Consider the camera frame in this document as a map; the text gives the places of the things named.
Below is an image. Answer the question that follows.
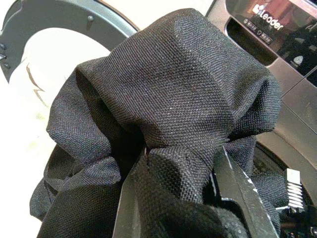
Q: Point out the black garment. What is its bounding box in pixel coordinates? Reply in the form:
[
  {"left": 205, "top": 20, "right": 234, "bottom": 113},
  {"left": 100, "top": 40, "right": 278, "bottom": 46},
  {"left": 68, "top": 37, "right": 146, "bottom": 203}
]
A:
[{"left": 29, "top": 7, "right": 288, "bottom": 238}]

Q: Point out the grey washing machine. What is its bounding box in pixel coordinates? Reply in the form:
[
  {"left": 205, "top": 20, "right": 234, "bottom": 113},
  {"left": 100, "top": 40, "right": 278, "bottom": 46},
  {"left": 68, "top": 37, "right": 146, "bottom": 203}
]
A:
[{"left": 205, "top": 0, "right": 317, "bottom": 238}]

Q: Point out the round washing machine door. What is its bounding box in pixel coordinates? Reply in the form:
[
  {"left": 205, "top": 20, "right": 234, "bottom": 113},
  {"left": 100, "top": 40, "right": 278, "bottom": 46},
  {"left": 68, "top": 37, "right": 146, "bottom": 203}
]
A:
[{"left": 0, "top": 0, "right": 139, "bottom": 159}]

